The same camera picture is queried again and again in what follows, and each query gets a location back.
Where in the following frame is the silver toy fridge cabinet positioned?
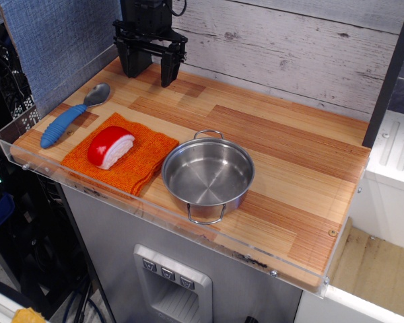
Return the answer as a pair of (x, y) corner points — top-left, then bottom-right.
(63, 187), (302, 322)

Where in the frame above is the black vertical post right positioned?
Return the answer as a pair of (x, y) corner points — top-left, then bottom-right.
(362, 22), (404, 148)

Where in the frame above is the blue handled metal spoon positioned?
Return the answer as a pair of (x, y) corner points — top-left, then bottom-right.
(40, 83), (110, 149)

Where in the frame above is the clear acrylic table guard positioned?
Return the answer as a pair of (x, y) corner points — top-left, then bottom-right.
(0, 60), (370, 295)

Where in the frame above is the grey ice dispenser panel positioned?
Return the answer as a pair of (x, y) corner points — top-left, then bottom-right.
(133, 244), (213, 322)

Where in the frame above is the orange towel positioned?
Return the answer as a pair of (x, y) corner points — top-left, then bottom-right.
(61, 113), (179, 196)

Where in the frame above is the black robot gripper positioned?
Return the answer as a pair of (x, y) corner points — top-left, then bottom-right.
(113, 1), (187, 87)

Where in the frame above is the white toy sink counter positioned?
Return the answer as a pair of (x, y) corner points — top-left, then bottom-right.
(296, 111), (404, 322)

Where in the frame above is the red white toy sushi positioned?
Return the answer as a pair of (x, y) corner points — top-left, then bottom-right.
(88, 126), (135, 170)

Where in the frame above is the blue fabric panel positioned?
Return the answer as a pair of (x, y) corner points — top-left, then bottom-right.
(0, 0), (121, 117)

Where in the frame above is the stainless steel pot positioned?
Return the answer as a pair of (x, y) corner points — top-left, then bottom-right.
(162, 129), (255, 225)

